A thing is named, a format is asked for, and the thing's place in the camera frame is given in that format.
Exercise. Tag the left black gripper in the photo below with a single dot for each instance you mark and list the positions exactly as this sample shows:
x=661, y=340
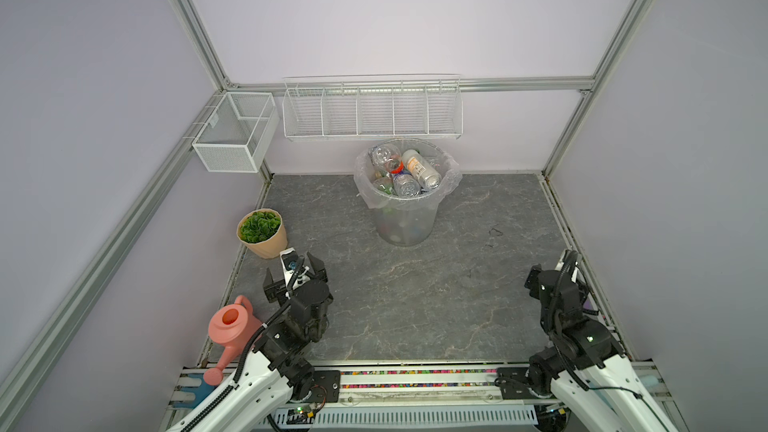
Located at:
x=275, y=291

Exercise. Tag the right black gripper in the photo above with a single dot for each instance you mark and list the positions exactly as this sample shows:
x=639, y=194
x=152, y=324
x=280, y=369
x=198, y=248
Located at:
x=533, y=280

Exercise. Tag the frosted bottle yellow label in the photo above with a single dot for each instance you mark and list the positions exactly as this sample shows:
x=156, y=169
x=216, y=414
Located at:
x=425, y=173

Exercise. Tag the small blue label water bottle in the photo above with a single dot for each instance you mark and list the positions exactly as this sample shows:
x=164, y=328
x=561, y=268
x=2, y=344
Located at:
x=406, y=186

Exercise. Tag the Ganten clear water bottle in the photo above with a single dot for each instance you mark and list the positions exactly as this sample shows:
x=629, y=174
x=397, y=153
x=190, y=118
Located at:
x=380, y=154

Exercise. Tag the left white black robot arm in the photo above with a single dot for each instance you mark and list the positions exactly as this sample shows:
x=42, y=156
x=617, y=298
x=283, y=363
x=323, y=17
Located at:
x=262, y=366

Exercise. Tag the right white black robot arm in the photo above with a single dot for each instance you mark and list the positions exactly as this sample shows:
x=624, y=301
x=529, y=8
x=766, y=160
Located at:
x=585, y=367

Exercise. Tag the grey mesh waste bin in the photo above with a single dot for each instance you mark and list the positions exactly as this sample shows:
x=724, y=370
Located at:
x=402, y=228

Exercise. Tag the clear plastic bin liner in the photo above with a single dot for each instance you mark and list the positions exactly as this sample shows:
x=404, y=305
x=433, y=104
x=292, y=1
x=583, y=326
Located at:
x=444, y=163

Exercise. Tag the green plant in beige pot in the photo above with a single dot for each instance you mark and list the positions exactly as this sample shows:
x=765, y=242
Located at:
x=263, y=233

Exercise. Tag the pink round toy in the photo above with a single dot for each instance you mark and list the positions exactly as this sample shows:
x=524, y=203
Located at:
x=231, y=327

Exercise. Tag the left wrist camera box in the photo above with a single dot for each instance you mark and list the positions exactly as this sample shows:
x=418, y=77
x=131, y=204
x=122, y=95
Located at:
x=295, y=271

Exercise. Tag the aluminium rail with beads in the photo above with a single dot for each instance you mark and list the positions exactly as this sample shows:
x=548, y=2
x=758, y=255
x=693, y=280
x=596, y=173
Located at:
x=416, y=384

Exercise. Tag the white mesh wall basket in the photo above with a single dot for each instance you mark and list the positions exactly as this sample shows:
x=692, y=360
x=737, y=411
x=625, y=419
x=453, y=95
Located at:
x=237, y=133

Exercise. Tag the white wire wall rack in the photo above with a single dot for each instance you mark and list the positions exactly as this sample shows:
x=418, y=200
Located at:
x=372, y=106

